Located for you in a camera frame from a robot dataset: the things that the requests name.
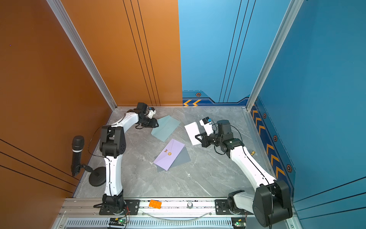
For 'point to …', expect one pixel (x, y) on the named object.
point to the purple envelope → (167, 157)
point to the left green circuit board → (116, 222)
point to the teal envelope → (167, 125)
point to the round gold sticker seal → (169, 153)
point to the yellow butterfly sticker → (166, 150)
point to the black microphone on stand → (98, 176)
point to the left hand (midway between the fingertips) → (156, 122)
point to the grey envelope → (182, 157)
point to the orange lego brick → (155, 203)
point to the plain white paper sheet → (192, 130)
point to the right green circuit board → (238, 222)
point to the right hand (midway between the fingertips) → (197, 136)
